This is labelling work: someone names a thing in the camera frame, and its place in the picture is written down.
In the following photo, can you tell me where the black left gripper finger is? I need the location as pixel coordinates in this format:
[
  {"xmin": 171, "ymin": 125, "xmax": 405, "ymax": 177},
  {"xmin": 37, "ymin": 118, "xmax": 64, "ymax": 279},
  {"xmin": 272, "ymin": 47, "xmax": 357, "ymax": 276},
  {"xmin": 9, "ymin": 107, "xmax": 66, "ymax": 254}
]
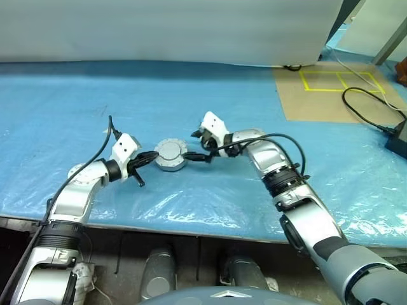
[
  {"xmin": 132, "ymin": 166, "xmax": 146, "ymax": 189},
  {"xmin": 136, "ymin": 151, "xmax": 160, "ymax": 163}
]

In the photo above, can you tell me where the yellow tape rectangle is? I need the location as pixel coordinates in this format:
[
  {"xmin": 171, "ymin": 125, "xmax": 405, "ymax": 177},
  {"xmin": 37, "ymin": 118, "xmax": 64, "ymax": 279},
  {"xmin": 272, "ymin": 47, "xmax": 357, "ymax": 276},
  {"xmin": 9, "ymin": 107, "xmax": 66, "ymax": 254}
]
[{"xmin": 300, "ymin": 71, "xmax": 385, "ymax": 93}]

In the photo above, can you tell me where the black power adapter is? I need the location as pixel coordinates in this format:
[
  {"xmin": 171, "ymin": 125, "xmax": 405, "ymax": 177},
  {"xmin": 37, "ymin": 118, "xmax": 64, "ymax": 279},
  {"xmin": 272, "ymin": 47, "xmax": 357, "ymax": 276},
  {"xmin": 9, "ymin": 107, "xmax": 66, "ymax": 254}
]
[{"xmin": 383, "ymin": 120, "xmax": 407, "ymax": 156}]

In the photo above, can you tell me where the grey robot torso with chevron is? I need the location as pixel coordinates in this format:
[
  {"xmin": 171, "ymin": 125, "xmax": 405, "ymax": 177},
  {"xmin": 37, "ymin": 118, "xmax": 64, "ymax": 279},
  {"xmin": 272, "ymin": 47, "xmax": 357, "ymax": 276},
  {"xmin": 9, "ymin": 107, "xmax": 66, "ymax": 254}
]
[{"xmin": 136, "ymin": 285, "xmax": 319, "ymax": 305}]

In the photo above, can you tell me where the black power cable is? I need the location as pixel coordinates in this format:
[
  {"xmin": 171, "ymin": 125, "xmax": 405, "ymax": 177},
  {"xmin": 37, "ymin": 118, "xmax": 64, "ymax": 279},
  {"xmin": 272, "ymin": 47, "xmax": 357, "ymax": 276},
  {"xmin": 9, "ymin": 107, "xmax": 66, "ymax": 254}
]
[{"xmin": 342, "ymin": 87, "xmax": 407, "ymax": 133}]

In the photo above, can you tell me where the grey rounded robot leg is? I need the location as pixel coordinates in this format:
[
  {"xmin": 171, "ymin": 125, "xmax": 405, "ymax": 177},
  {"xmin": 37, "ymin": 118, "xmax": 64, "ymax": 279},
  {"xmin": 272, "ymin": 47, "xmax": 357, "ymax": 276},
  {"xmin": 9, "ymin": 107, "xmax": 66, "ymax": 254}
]
[
  {"xmin": 141, "ymin": 246, "xmax": 177, "ymax": 301},
  {"xmin": 219, "ymin": 255, "xmax": 270, "ymax": 292}
]

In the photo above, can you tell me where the thin white cable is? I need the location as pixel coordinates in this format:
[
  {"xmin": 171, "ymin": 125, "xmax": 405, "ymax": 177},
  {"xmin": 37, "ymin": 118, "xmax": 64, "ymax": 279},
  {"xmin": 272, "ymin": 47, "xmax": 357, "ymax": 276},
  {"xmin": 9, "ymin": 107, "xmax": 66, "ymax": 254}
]
[{"xmin": 327, "ymin": 47, "xmax": 407, "ymax": 112}]

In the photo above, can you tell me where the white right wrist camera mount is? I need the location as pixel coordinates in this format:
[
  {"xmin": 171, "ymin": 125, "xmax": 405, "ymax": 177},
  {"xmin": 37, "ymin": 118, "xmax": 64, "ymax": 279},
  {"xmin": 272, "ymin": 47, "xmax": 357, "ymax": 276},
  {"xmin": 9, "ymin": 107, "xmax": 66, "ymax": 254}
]
[{"xmin": 198, "ymin": 111, "xmax": 230, "ymax": 150}]

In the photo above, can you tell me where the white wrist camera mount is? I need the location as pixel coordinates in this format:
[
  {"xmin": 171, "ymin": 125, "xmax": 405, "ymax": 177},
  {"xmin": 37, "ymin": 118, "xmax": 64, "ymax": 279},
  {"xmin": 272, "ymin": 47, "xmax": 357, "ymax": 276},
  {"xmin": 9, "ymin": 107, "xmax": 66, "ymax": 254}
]
[
  {"xmin": 198, "ymin": 111, "xmax": 230, "ymax": 150},
  {"xmin": 109, "ymin": 133, "xmax": 143, "ymax": 179}
]

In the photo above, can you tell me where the silver round motor cover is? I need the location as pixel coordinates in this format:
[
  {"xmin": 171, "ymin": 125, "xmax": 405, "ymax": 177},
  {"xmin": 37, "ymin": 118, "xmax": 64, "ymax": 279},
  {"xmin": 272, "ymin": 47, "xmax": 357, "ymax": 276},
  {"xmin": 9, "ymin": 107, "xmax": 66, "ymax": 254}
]
[{"xmin": 153, "ymin": 138, "xmax": 189, "ymax": 168}]

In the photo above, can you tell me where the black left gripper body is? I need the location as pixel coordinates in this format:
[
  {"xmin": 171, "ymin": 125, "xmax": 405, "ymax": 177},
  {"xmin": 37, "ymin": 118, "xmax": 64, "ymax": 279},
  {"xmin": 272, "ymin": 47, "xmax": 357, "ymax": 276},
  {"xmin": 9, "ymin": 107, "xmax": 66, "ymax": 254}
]
[{"xmin": 126, "ymin": 153, "xmax": 143, "ymax": 179}]

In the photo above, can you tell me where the blue plastic table sheet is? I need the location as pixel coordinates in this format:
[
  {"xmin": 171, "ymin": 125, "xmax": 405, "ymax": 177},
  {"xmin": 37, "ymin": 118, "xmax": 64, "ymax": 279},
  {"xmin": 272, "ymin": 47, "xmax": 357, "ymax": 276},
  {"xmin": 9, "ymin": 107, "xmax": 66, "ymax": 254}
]
[{"xmin": 0, "ymin": 60, "xmax": 407, "ymax": 245}]

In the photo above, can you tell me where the white side panel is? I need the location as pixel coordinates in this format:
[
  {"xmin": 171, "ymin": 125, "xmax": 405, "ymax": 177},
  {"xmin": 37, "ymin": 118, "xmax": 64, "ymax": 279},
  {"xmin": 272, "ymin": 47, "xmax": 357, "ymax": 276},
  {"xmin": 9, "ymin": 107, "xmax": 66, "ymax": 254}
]
[{"xmin": 336, "ymin": 0, "xmax": 407, "ymax": 61}]

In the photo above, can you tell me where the white crumpled cloth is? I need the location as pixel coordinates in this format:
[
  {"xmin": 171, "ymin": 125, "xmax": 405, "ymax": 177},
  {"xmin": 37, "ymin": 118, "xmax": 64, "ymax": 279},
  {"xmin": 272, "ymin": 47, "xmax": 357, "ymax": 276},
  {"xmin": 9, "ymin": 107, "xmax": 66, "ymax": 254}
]
[{"xmin": 71, "ymin": 262, "xmax": 96, "ymax": 292}]

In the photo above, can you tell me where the grey metal post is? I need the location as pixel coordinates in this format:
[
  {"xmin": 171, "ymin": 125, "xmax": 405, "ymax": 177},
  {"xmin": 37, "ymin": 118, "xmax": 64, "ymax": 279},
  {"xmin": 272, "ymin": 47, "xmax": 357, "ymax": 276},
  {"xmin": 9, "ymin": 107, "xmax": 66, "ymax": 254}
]
[{"xmin": 373, "ymin": 22, "xmax": 407, "ymax": 66}]

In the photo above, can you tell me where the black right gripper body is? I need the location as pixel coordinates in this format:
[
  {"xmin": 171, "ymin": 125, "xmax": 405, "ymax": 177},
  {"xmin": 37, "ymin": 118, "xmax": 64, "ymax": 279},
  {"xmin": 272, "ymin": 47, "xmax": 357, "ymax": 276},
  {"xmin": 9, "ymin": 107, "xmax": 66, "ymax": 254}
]
[{"xmin": 201, "ymin": 131, "xmax": 221, "ymax": 158}]

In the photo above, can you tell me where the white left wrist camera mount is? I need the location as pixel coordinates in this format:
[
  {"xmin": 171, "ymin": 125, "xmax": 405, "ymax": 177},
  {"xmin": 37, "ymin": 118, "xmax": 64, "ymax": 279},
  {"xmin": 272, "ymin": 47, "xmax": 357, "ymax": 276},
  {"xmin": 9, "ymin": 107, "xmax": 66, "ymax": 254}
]
[{"xmin": 109, "ymin": 133, "xmax": 143, "ymax": 179}]

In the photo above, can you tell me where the white backdrop board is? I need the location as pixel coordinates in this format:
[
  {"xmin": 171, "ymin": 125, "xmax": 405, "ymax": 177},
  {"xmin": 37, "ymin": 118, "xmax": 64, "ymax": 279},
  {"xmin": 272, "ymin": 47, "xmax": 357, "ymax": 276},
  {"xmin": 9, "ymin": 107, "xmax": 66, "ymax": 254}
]
[{"xmin": 0, "ymin": 0, "xmax": 344, "ymax": 68}]

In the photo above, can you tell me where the brown wooden block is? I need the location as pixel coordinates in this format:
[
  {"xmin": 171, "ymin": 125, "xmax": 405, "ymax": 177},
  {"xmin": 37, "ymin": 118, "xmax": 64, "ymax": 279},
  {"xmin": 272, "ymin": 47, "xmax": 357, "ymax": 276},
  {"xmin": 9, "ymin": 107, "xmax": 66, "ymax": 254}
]
[{"xmin": 396, "ymin": 56, "xmax": 407, "ymax": 84}]

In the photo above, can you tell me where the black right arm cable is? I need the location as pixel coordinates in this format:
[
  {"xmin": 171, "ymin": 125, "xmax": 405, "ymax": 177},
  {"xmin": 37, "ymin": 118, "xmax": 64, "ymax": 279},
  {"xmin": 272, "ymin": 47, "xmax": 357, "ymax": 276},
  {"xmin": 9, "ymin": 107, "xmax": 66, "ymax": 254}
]
[{"xmin": 208, "ymin": 133, "xmax": 311, "ymax": 180}]

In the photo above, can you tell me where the brown cardboard sheet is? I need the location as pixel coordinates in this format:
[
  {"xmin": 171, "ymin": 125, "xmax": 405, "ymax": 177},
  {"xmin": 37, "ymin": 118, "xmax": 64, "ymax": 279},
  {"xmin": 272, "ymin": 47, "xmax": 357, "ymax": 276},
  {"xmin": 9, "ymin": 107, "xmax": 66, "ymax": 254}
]
[{"xmin": 273, "ymin": 62, "xmax": 407, "ymax": 123}]

